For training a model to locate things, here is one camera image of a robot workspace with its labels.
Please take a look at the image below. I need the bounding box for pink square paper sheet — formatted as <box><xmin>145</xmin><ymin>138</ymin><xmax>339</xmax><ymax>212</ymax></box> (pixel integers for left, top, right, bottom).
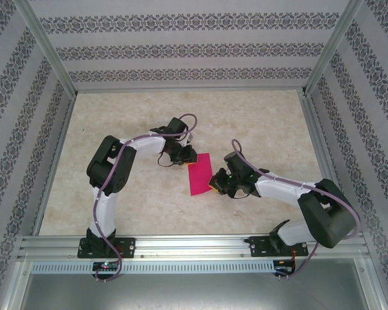
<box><xmin>187</xmin><ymin>152</ymin><xmax>213</xmax><ymax>197</ymax></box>

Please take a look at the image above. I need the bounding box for grey metal tray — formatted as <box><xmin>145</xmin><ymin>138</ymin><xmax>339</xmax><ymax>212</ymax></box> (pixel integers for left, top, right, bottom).
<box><xmin>6</xmin><ymin>260</ymin><xmax>387</xmax><ymax>310</ymax></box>

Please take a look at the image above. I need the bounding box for aluminium mounting rail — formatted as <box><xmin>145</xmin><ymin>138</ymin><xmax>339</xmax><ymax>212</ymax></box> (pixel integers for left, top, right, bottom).
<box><xmin>17</xmin><ymin>234</ymin><xmax>371</xmax><ymax>262</ymax></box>

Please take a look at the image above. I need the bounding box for aluminium back frame bar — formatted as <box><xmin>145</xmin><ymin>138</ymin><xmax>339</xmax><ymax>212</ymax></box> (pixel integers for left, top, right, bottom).
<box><xmin>73</xmin><ymin>85</ymin><xmax>307</xmax><ymax>94</ymax></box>

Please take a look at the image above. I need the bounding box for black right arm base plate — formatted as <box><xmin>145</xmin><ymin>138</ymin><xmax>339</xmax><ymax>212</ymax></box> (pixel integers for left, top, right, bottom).
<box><xmin>249</xmin><ymin>234</ymin><xmax>310</xmax><ymax>258</ymax></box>

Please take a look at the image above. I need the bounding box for slotted grey cable duct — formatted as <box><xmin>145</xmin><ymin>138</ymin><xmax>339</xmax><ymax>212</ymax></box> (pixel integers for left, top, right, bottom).
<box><xmin>30</xmin><ymin>260</ymin><xmax>275</xmax><ymax>274</ymax></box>

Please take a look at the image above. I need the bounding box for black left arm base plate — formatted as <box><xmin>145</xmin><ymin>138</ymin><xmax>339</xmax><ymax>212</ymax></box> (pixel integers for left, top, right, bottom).
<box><xmin>77</xmin><ymin>237</ymin><xmax>136</xmax><ymax>259</ymax></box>

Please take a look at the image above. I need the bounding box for aluminium right corner post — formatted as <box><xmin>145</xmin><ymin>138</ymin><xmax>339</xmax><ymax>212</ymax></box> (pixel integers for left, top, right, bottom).
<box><xmin>302</xmin><ymin>0</ymin><xmax>365</xmax><ymax>96</ymax></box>

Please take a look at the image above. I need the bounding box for aluminium corner post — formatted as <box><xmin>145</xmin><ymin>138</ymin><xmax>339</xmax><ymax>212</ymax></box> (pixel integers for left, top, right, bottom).
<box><xmin>302</xmin><ymin>0</ymin><xmax>365</xmax><ymax>96</ymax></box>
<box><xmin>14</xmin><ymin>0</ymin><xmax>78</xmax><ymax>96</ymax></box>

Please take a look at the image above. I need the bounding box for aluminium left corner post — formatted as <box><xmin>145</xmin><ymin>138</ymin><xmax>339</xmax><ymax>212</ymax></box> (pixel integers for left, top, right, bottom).
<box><xmin>14</xmin><ymin>0</ymin><xmax>78</xmax><ymax>96</ymax></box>

